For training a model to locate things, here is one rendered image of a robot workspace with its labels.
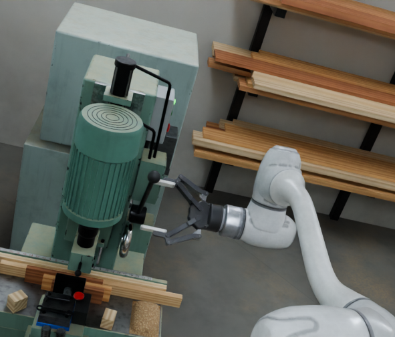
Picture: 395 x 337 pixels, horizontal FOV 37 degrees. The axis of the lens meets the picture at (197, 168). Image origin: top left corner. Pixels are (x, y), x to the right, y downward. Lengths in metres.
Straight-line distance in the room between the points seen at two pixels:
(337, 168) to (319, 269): 2.56
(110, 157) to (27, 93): 2.66
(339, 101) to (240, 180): 1.12
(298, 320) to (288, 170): 0.56
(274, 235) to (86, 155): 0.55
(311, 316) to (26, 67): 3.28
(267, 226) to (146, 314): 0.49
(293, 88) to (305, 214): 2.16
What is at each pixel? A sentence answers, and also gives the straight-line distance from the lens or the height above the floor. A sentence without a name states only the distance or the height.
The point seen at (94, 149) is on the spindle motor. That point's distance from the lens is 1.54.
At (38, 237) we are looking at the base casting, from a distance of 2.25.
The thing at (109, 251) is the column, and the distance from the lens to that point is 2.05.
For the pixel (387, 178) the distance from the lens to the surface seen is 4.04.
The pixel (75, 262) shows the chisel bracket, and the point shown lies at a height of 1.03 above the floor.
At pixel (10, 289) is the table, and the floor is 0.90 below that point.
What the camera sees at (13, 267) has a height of 0.93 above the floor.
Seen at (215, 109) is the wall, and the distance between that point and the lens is 4.08.
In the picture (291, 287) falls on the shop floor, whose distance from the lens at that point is 3.74.
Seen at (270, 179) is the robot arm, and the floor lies 1.49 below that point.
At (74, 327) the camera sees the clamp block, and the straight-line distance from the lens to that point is 1.71.
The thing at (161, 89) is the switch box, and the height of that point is 1.48.
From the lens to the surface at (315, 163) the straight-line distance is 3.85.
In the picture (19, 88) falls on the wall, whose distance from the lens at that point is 4.17.
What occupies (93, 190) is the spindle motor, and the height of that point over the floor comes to 1.32.
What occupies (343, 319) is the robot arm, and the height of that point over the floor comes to 1.53.
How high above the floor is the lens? 2.19
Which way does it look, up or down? 29 degrees down
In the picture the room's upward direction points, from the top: 17 degrees clockwise
